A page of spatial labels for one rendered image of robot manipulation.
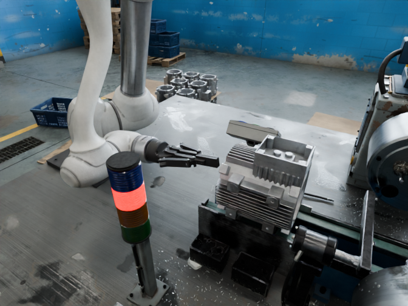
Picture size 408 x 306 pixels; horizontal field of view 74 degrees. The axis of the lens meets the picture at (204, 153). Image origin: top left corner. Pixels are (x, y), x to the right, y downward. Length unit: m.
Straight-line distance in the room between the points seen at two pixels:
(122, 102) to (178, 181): 0.40
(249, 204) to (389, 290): 0.33
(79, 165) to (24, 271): 0.33
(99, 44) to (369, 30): 5.57
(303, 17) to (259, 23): 0.91
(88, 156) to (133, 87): 0.42
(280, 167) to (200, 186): 0.49
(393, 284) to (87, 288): 0.69
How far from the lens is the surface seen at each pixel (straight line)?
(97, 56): 0.87
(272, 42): 6.45
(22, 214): 1.15
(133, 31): 1.03
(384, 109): 1.08
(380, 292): 0.51
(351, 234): 0.85
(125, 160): 0.50
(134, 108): 1.19
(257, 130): 0.90
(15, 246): 1.05
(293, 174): 0.65
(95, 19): 0.88
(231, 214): 0.74
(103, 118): 1.17
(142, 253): 0.65
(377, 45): 6.14
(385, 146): 0.89
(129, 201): 0.52
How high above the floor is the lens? 1.49
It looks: 33 degrees down
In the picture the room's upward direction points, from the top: straight up
